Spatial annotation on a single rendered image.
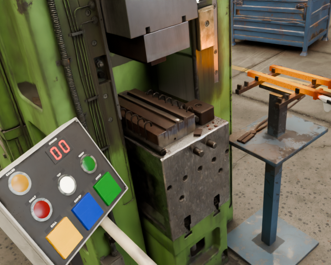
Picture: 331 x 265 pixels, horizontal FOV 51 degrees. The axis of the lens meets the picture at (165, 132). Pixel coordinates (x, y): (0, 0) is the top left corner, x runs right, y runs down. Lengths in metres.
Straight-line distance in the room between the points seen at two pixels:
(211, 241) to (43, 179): 1.20
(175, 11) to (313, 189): 1.76
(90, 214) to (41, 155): 0.21
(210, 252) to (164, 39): 1.18
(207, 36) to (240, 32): 3.87
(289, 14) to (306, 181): 2.83
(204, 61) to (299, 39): 3.51
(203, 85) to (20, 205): 1.01
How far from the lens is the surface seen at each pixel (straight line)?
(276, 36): 5.16
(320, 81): 1.63
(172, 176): 1.38
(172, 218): 1.51
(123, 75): 1.75
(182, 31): 1.28
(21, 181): 0.92
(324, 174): 2.78
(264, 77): 1.64
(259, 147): 1.62
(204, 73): 1.61
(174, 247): 1.64
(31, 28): 1.15
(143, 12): 1.16
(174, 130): 1.37
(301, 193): 2.58
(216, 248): 1.97
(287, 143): 1.66
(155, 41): 1.20
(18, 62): 1.55
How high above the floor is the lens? 1.66
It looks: 31 degrees down
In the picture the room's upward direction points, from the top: 7 degrees counter-clockwise
